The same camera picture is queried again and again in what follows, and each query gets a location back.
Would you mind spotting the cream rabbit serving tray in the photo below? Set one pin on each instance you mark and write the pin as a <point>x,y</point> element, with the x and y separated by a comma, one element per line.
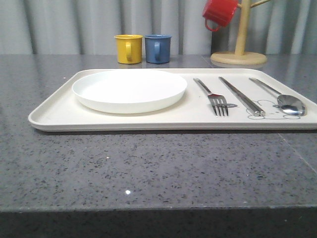
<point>254,106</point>

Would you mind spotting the yellow enamel mug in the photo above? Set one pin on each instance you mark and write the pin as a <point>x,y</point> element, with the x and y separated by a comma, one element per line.
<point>129,48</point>

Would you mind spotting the silver metal spoon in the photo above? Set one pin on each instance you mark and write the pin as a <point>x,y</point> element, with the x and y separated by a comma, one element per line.
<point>289,104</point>

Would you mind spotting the red enamel mug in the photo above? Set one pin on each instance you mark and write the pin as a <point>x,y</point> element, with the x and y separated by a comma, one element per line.
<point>220,12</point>

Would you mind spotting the white round plate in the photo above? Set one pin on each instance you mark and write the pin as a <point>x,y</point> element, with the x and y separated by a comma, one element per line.
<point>129,91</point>

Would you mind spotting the wooden mug tree stand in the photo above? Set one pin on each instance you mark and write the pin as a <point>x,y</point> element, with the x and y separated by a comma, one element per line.
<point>240,56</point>

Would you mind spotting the blue enamel mug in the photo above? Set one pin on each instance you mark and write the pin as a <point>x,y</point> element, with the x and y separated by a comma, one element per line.
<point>157,48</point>

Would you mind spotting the silver metal fork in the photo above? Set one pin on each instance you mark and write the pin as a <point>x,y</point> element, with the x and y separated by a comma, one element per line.
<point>218,102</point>

